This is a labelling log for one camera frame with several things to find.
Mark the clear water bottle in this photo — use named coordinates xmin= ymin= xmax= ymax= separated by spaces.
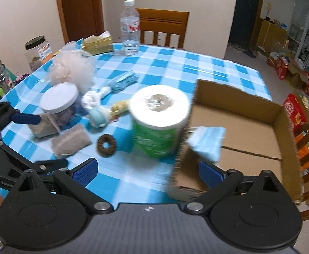
xmin=120 ymin=0 xmax=141 ymax=56

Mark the clear pen holder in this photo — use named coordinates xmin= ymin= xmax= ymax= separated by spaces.
xmin=0 ymin=61 xmax=14 ymax=97

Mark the light blue face mask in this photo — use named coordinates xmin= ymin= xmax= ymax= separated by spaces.
xmin=185 ymin=126 xmax=227 ymax=164
xmin=109 ymin=70 xmax=139 ymax=92

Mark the clear jar white lid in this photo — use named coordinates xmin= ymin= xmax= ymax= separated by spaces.
xmin=40 ymin=83 xmax=81 ymax=131

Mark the yellow plush toy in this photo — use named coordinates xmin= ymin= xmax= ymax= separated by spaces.
xmin=110 ymin=99 xmax=131 ymax=121

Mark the brown fuzzy ring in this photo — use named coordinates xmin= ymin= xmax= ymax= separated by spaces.
xmin=96 ymin=134 xmax=117 ymax=158

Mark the toilet paper roll green wrap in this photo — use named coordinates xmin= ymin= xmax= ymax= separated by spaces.
xmin=129 ymin=85 xmax=193 ymax=159

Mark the cardboard box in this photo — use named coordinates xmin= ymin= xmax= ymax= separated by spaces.
xmin=168 ymin=79 xmax=305 ymax=206

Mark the red snack bag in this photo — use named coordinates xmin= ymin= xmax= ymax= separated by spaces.
xmin=274 ymin=58 xmax=289 ymax=80

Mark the red snack box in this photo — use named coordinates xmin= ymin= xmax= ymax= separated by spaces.
xmin=283 ymin=93 xmax=307 ymax=133

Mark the blue checkered tablecloth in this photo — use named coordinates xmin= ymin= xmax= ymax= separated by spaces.
xmin=0 ymin=43 xmax=273 ymax=210

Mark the brown wooden door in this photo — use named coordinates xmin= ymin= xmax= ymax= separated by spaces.
xmin=54 ymin=0 xmax=105 ymax=44

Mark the yellow cabinet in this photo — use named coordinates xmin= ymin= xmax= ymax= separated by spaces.
xmin=256 ymin=18 xmax=289 ymax=57

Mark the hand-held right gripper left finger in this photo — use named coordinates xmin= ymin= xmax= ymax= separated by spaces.
xmin=11 ymin=158 xmax=114 ymax=216

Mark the peach mesh bath loofah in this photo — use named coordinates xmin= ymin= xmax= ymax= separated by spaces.
xmin=46 ymin=49 xmax=97 ymax=94

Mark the gold tissue box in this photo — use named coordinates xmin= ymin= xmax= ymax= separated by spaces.
xmin=81 ymin=31 xmax=114 ymax=56

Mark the white and blue plush toy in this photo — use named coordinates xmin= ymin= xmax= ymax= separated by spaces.
xmin=81 ymin=86 xmax=113 ymax=128

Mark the white shelf cabinet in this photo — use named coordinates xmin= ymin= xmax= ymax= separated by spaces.
xmin=287 ymin=0 xmax=309 ymax=66

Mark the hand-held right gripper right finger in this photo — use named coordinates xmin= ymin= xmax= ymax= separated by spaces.
xmin=185 ymin=161 xmax=287 ymax=215

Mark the clear jar black lid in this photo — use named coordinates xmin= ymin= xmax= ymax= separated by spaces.
xmin=25 ymin=35 xmax=52 ymax=72

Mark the brown sachet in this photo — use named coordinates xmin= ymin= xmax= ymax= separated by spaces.
xmin=28 ymin=112 xmax=62 ymax=138
xmin=51 ymin=126 xmax=92 ymax=156

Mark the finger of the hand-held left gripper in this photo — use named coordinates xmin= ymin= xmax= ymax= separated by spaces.
xmin=0 ymin=143 xmax=69 ymax=185
xmin=0 ymin=102 xmax=41 ymax=133

